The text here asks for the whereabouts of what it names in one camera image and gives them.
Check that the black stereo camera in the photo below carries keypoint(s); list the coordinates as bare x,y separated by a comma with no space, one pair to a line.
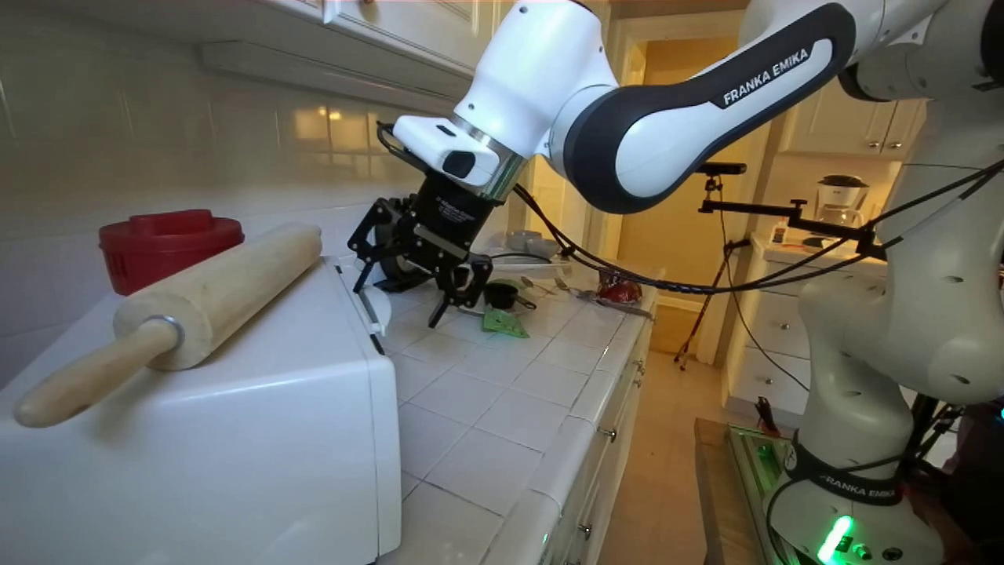
722,168

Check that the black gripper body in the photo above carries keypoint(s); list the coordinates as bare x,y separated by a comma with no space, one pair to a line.
449,221

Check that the robot mounting platform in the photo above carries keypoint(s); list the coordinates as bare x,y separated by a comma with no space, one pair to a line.
722,504

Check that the white toaster oven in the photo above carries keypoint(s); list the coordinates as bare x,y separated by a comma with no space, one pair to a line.
209,460

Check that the blender with dark lid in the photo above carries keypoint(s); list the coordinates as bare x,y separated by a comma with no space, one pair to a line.
840,197

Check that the wooden rolling pin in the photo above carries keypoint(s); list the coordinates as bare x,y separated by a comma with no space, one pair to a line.
221,293

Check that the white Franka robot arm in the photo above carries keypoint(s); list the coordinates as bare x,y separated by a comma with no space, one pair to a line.
919,315

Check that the red plastic container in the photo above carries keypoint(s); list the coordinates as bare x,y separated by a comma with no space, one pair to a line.
159,247

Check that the glass toaster oven door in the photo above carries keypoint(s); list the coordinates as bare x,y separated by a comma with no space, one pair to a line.
385,460

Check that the green pistachio snack bag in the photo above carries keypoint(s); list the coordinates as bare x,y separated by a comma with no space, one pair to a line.
503,324

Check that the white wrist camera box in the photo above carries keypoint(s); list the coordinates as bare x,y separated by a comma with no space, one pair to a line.
441,143

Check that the white drawer cabinet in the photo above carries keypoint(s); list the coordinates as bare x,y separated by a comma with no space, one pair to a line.
771,348

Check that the white counter base cabinet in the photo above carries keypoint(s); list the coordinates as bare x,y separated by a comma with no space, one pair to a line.
606,450

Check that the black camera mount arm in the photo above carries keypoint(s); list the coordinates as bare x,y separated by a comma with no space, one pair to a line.
771,211

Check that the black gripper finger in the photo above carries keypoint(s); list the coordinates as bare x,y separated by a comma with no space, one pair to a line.
459,278
379,238

